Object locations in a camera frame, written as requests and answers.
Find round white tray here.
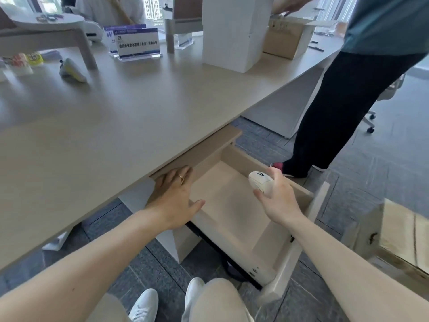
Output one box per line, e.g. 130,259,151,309
11,13,85,31

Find person's white left shoe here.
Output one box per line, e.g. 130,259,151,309
129,288,159,322

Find small clear acrylic stand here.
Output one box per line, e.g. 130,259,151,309
174,31,195,51

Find white and yellow shoe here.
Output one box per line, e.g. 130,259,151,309
59,58,88,84

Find person's white shoe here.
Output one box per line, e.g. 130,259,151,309
182,277,206,322
129,288,159,322

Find person's right hand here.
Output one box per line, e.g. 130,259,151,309
257,167,302,226

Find tall white box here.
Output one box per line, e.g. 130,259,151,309
202,0,275,74

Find person's left forearm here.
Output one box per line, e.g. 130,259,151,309
0,207,175,322

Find black drawer rail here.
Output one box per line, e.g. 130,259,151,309
185,220,263,290

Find acrylic sign holder purple print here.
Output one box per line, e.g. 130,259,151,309
103,25,147,57

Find light wooden desk drawer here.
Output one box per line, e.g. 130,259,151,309
186,144,331,304

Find wooden desk riser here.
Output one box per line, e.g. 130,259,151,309
0,13,98,71

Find wooden chair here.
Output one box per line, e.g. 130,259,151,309
164,0,204,54

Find white computer mouse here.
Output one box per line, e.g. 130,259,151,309
248,170,275,198

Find white desktop device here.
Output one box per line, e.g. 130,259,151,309
81,21,103,43

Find white snack packet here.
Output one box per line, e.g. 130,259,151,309
2,53,34,77

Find acrylic sign holder blue print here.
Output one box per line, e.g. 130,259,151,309
117,28,164,63

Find white office chair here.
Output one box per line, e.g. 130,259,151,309
361,73,407,134

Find person's left hand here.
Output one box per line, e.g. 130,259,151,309
145,166,206,231

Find person's beige trousers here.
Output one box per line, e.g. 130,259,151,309
91,278,255,322

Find open brown cardboard box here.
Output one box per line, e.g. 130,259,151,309
262,14,340,61

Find person's right forearm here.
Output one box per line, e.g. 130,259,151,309
279,211,381,322

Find person's white right shoe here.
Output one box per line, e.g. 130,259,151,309
182,277,206,322

